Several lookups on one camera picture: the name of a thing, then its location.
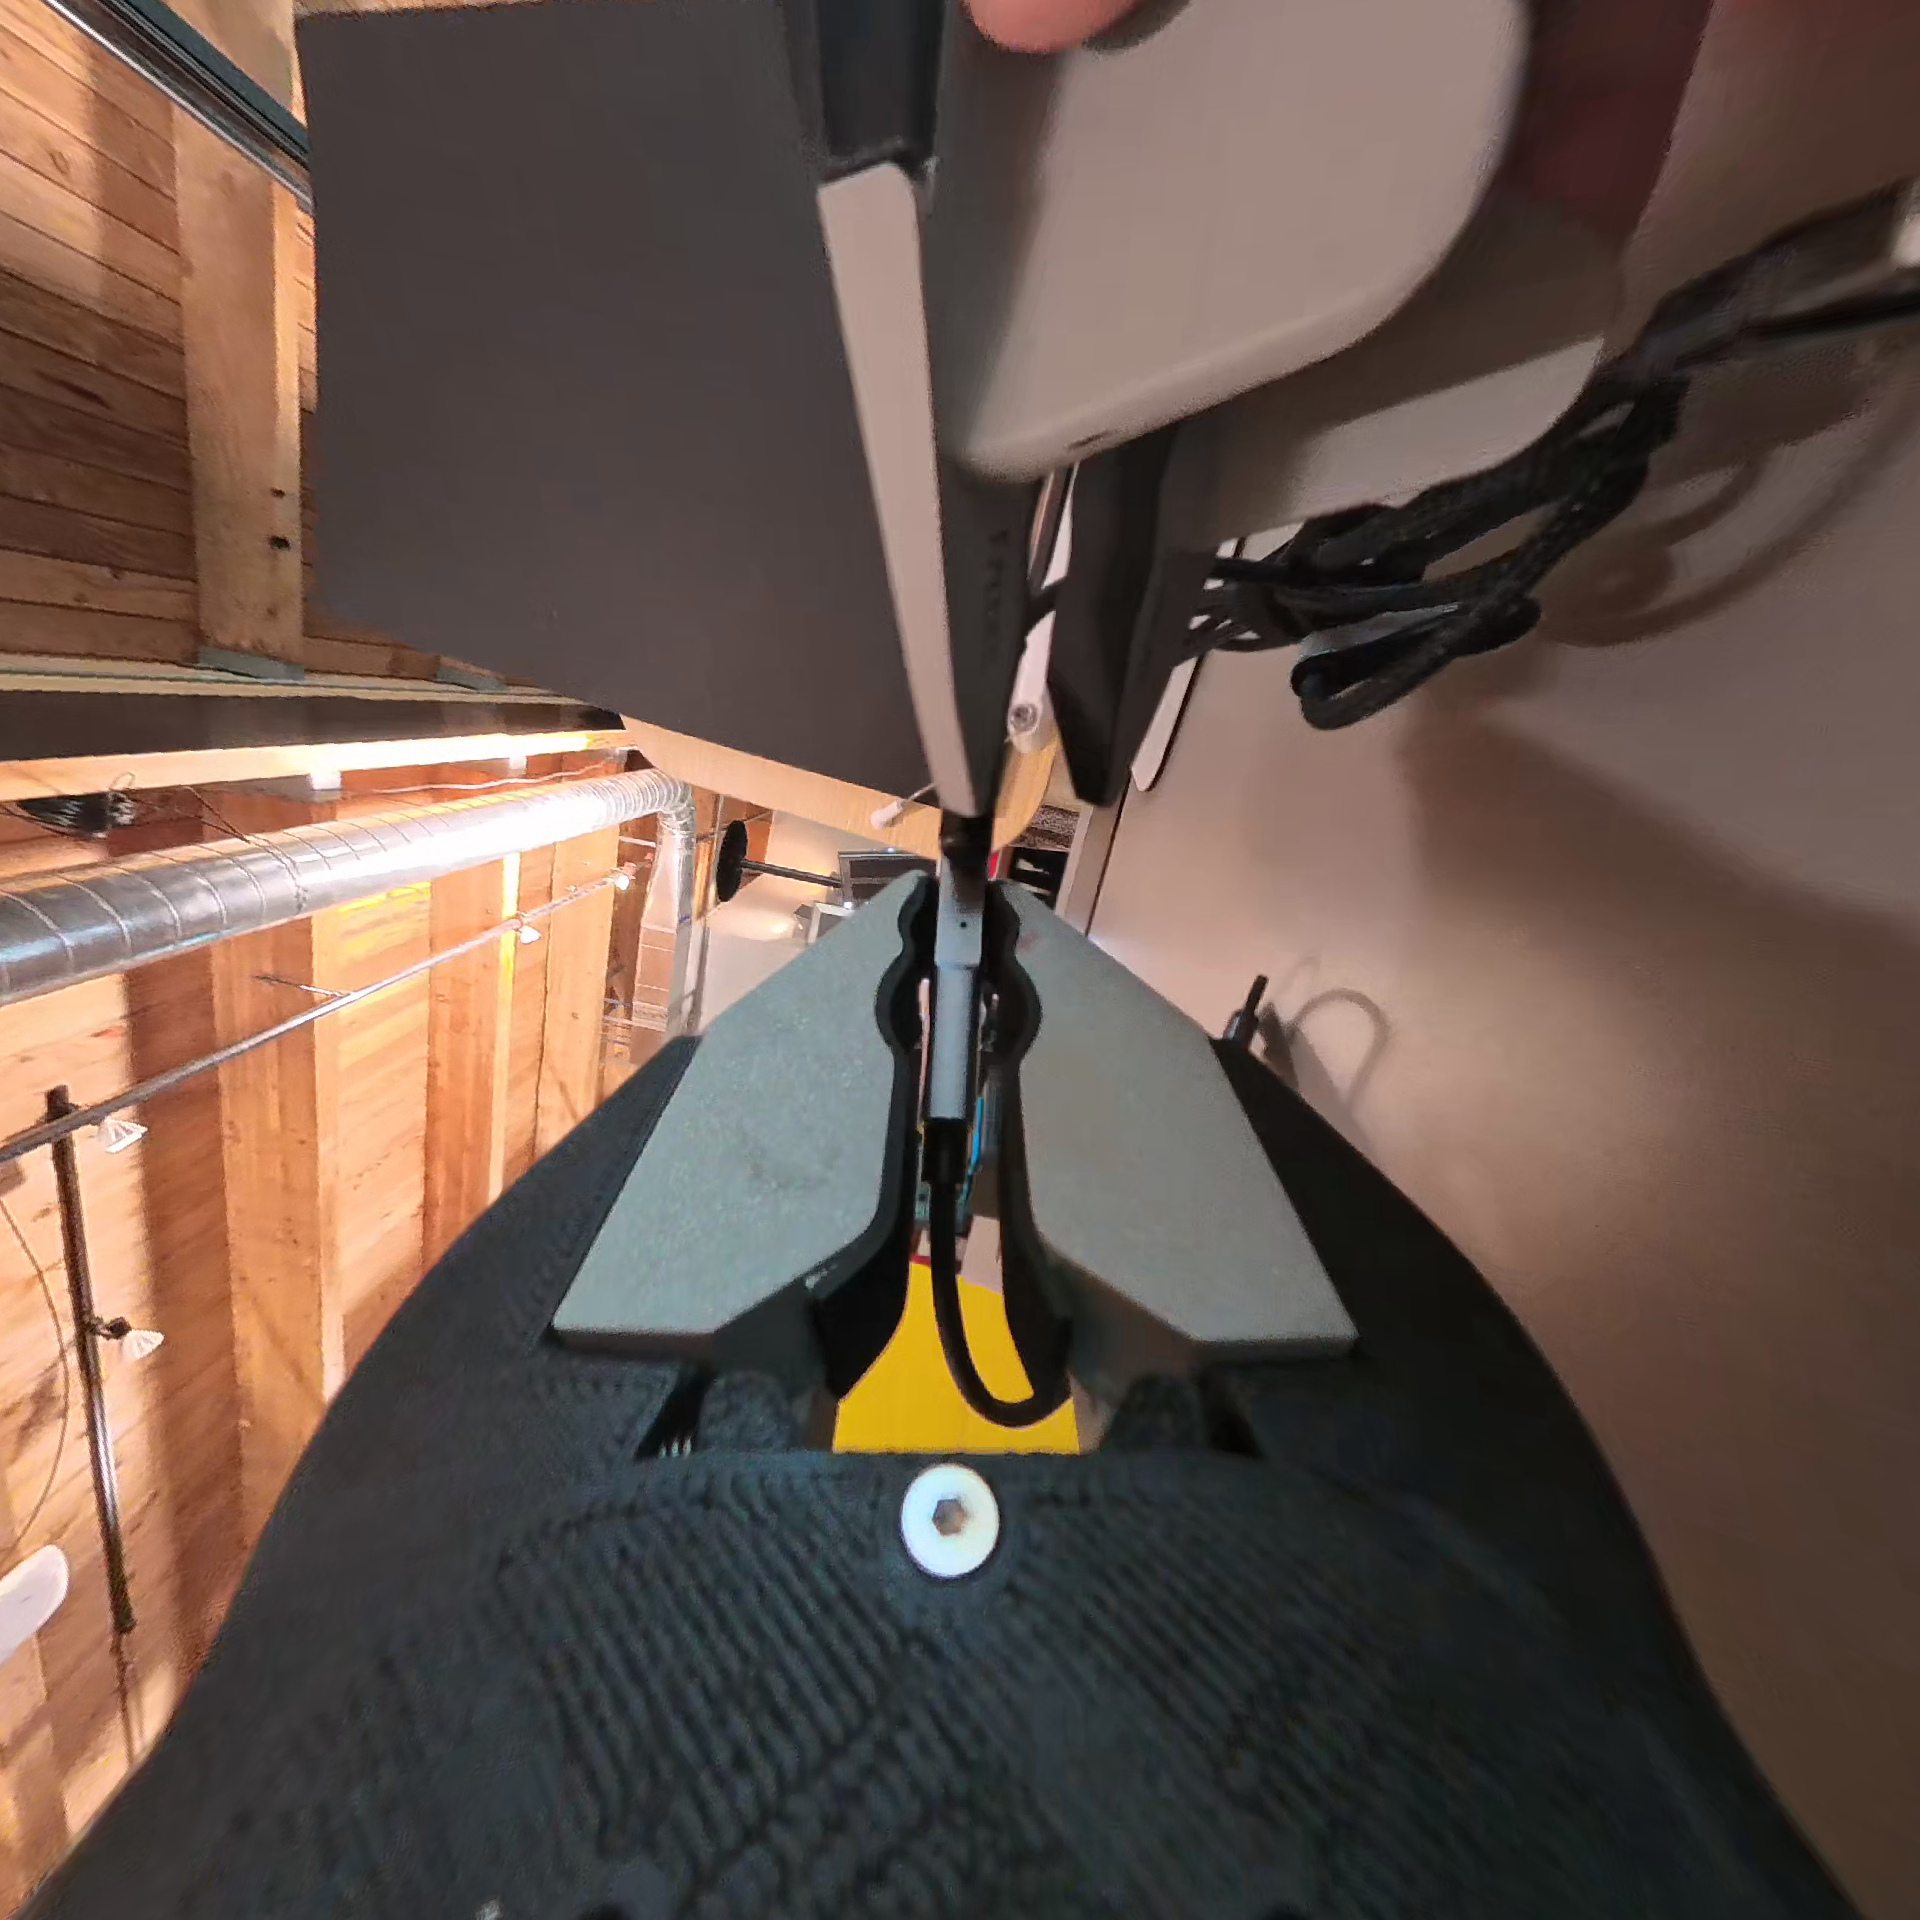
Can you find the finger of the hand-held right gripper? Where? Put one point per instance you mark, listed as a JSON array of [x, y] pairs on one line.
[[1231, 225], [1441, 422]]

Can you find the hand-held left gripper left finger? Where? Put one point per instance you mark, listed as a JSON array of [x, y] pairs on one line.
[[750, 1172]]

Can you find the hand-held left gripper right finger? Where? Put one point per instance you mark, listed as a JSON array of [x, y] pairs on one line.
[[1172, 1185]]

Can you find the yellow plastic bin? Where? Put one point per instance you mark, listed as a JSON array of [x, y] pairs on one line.
[[902, 1412]]

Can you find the person's right hand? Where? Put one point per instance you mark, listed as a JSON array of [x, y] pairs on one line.
[[1622, 107]]

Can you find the white-tipped metal stylus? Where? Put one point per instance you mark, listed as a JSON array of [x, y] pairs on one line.
[[885, 820]]

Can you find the wood-framed black board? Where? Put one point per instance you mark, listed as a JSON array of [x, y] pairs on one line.
[[569, 376]]

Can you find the silver ventilation duct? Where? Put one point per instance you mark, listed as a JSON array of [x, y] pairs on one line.
[[300, 885]]

